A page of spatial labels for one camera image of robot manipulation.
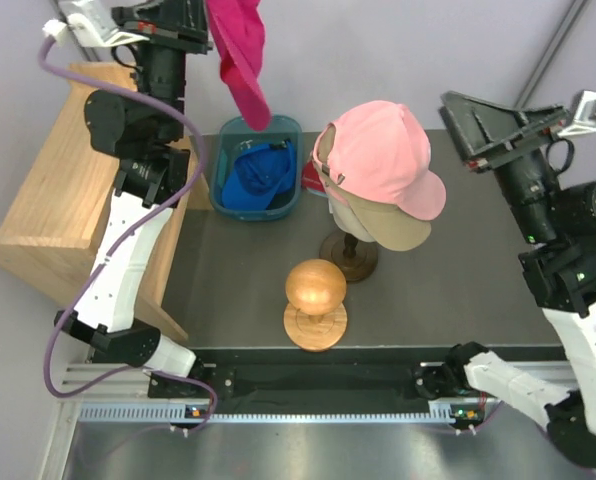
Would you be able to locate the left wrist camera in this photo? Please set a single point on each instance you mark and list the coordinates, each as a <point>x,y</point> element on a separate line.
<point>90,23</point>

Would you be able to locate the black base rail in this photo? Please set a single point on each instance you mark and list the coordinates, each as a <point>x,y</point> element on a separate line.
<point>236,381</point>

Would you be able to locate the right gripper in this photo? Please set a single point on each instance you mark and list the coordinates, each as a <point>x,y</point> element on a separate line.
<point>474,125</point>

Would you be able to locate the teal plastic bin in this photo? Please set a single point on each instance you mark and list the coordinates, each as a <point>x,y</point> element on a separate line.
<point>234,137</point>

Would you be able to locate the grey cable duct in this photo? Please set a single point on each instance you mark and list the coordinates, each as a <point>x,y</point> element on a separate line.
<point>180,413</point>

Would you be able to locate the blue cap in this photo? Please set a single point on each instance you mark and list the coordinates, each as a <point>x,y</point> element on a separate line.
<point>259,174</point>

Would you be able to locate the cream mannequin head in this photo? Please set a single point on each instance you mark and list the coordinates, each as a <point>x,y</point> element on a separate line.
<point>348,222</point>

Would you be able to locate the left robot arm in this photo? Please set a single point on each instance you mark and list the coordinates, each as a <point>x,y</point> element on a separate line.
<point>140,127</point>

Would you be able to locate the magenta cap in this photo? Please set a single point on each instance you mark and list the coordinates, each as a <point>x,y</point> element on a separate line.
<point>239,36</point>

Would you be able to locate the wooden shelf box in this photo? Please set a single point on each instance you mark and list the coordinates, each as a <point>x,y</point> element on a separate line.
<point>51,233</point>

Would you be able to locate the khaki cap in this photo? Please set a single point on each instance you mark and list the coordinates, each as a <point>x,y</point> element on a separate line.
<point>392,228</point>

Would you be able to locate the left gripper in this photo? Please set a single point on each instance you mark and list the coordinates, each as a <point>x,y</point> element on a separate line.
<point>177,25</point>

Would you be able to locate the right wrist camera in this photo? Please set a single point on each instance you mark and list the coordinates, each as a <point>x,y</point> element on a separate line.
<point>581,119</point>

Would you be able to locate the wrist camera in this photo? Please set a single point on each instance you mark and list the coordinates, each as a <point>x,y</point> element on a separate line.
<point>581,119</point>
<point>90,23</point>

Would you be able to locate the pink cap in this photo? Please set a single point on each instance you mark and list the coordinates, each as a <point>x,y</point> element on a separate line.
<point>334,195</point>
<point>381,153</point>

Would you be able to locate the aluminium corner post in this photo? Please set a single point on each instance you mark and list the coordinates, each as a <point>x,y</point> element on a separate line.
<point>574,12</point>

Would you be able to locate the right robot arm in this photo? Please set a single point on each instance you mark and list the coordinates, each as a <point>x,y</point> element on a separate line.
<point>559,269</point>

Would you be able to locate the round wooden hat stand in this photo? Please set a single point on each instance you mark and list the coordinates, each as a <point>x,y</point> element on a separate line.
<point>315,318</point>

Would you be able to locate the dark wooden stand base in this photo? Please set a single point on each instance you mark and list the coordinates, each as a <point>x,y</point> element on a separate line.
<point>356,259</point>

